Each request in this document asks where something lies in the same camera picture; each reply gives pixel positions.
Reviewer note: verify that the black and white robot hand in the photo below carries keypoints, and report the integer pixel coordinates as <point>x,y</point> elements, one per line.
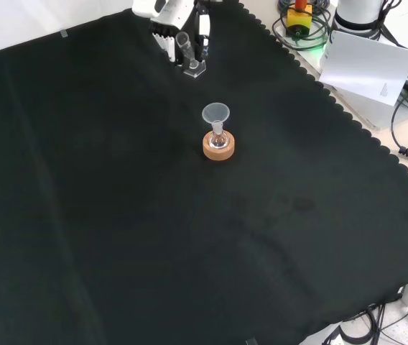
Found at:
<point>204,25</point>

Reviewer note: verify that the clear glass graduated cylinder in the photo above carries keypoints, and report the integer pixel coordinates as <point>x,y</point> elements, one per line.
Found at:
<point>194,70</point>

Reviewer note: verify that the clear plastic funnel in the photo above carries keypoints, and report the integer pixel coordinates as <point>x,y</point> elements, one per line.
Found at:
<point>215,112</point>

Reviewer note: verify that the yellow stop button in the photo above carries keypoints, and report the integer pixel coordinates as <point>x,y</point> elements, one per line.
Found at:
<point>299,19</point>

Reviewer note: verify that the clear round-bottom flask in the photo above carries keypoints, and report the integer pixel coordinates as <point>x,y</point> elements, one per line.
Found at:
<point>219,141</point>

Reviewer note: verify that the clear tape piece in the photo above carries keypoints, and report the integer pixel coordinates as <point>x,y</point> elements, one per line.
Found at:
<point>251,341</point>
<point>64,34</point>

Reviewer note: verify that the pale board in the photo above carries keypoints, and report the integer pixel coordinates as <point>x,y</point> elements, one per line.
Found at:
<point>365,66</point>

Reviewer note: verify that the black bench cloth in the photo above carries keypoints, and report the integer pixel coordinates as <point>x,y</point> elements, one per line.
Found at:
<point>153,215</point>

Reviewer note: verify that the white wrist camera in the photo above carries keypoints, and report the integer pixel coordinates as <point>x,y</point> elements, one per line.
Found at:
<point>146,7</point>

